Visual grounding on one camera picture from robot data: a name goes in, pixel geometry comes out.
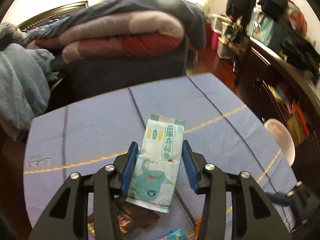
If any pink and red quilt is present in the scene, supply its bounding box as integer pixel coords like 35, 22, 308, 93
28, 11, 185, 63

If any black hanging coat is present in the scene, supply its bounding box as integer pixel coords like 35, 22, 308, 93
226, 0, 256, 29

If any pink storage box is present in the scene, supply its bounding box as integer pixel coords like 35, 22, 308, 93
210, 32, 221, 51

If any dark wooden cabinet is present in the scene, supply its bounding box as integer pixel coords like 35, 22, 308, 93
234, 37, 319, 176

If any grey fuzzy blanket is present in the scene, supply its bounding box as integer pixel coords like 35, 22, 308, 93
0, 23, 27, 50

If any bed with dark headboard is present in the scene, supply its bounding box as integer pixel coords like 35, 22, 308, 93
24, 0, 207, 108

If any blue patterned duvet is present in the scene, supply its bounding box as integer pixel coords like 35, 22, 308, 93
24, 0, 208, 51

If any light blue fleece blanket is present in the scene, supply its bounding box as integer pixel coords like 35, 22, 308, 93
1, 43, 55, 141

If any white pink-speckled trash bin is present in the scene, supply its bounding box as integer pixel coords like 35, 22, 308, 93
264, 118, 296, 166

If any teal wet wipes pack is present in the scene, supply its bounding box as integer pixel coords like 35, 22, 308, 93
126, 114, 184, 213

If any colourful candy wrapper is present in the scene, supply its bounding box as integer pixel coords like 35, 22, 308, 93
157, 229, 187, 240

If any small orange wrapper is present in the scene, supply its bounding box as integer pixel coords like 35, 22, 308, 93
194, 218, 202, 240

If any pile of clothes on rack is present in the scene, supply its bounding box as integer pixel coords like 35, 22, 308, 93
247, 0, 319, 78

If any blue striped table cloth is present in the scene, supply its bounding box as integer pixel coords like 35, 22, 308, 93
23, 74, 297, 239

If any white plastic basket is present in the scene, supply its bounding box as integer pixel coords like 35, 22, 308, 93
208, 14, 231, 34

